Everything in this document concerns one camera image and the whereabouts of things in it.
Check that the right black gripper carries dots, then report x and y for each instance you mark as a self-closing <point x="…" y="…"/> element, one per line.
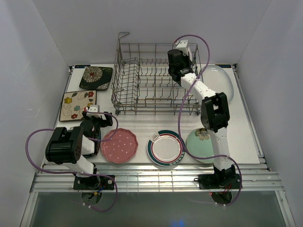
<point x="186" y="58"/>

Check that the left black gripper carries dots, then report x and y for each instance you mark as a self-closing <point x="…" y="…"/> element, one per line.
<point x="105" y="122"/>

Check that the green floral plate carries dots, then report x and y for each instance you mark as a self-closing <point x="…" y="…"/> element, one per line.
<point x="199" y="143"/>

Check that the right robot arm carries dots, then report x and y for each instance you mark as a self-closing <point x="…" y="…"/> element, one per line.
<point x="214" y="118"/>

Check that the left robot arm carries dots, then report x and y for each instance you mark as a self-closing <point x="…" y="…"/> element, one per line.
<point x="72" y="147"/>

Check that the cream floral square plate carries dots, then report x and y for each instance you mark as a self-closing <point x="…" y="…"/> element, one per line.
<point x="74" y="103"/>

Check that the pink dotted scalloped plate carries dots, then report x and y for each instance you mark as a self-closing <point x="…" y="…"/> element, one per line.
<point x="121" y="148"/>

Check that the white oval plate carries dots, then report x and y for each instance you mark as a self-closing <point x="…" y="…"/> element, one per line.
<point x="218" y="80"/>

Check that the black floral square plate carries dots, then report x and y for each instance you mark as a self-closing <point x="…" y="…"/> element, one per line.
<point x="96" y="78"/>

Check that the green red rimmed plate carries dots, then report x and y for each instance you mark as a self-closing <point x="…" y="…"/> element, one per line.
<point x="164" y="148"/>

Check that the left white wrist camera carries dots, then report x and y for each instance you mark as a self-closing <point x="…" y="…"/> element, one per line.
<point x="92" y="110"/>

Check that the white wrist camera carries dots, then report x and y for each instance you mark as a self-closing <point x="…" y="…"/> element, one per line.
<point x="92" y="110"/>
<point x="184" y="47"/>

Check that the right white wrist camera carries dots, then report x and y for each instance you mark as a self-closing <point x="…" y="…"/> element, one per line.
<point x="184" y="47"/>

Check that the grey wire dish rack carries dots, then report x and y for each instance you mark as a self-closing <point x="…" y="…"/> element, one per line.
<point x="141" y="82"/>

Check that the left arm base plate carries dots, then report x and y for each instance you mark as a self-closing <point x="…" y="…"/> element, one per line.
<point x="93" y="183"/>

